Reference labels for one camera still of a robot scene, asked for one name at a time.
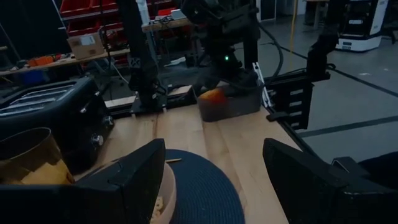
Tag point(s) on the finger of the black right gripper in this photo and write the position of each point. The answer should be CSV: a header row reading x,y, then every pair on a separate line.
x,y
205,85
241,83

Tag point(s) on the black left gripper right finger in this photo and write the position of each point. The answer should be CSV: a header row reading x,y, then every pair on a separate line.
x,y
311,193

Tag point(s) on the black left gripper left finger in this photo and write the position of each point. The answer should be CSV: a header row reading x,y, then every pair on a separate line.
x,y
124,186

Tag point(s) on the orange round fruit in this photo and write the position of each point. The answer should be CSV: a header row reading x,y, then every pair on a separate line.
x,y
213,96

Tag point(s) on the amber faceted glass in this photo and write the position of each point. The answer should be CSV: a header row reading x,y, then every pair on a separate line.
x,y
31,155

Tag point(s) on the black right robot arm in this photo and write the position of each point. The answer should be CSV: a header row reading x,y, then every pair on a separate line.
x,y
143,62

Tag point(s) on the dark grey plastic bin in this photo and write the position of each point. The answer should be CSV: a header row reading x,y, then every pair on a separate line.
x,y
236,107

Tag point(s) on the toasted cereal rings heap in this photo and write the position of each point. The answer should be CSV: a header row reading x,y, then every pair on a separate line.
x,y
158,207

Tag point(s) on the pink ceramic bowl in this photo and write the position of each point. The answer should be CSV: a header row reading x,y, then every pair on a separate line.
x,y
169,193

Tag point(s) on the small tan stick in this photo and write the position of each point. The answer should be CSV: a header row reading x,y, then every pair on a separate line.
x,y
173,160

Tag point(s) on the small wooden side table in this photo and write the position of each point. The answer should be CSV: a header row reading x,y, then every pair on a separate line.
x,y
164,25

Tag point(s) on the dark blue woven placemat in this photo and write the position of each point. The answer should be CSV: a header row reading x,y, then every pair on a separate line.
x,y
205,186

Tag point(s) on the black four-slot toaster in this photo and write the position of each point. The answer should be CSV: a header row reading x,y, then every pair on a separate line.
x,y
62,105

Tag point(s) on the cardboard box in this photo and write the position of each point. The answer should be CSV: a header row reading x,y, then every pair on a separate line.
x,y
85,46

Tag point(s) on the white mobile robot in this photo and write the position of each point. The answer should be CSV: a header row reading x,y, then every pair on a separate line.
x,y
360,31

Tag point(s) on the long wooden workbench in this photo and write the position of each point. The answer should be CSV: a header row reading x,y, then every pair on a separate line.
x,y
62,62

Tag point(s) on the blue plastic bin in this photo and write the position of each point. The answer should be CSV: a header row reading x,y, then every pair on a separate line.
x,y
32,77

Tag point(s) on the rack of red bins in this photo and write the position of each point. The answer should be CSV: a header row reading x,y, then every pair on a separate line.
x,y
81,6

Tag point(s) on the orange power tool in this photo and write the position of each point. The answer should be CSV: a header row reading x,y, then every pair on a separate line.
x,y
40,60

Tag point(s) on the white metal bracket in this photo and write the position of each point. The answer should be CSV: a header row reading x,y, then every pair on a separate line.
x,y
262,90

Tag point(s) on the black aluminium station frame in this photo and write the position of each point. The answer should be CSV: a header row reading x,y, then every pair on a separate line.
x,y
289,93

